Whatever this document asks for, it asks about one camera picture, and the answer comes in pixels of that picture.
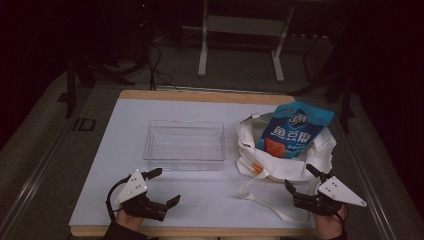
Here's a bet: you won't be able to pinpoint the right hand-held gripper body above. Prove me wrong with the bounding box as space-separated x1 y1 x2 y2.
292 175 368 217

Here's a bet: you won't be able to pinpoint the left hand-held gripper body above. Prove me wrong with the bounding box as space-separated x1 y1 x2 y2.
114 168 168 222

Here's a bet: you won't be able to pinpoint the white cloth tote bag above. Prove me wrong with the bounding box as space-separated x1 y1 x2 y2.
235 112 338 224

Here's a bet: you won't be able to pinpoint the clear plastic box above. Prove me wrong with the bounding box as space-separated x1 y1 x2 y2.
143 119 227 172

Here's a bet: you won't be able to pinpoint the blue snack packet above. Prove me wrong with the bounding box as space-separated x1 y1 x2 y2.
255 100 335 160

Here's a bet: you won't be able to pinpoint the person's left hand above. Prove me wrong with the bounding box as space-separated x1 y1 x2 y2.
115 208 147 232

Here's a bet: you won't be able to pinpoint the person's right hand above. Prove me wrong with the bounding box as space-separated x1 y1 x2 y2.
313 207 348 240

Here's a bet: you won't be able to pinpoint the white table mat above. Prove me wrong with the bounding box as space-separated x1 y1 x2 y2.
68 97 318 231

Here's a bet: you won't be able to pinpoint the black tripod stand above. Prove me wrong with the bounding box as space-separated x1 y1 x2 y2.
64 52 136 120
287 64 357 135

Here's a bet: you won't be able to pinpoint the white metal stand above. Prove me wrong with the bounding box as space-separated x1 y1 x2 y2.
197 0 296 84

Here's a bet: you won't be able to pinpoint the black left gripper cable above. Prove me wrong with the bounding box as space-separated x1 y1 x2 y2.
105 174 133 223

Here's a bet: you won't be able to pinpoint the metal floor rail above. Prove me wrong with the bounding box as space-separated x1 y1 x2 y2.
0 121 74 236
335 124 398 240

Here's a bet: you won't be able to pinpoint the black floor cables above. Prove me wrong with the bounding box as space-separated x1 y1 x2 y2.
145 42 183 92

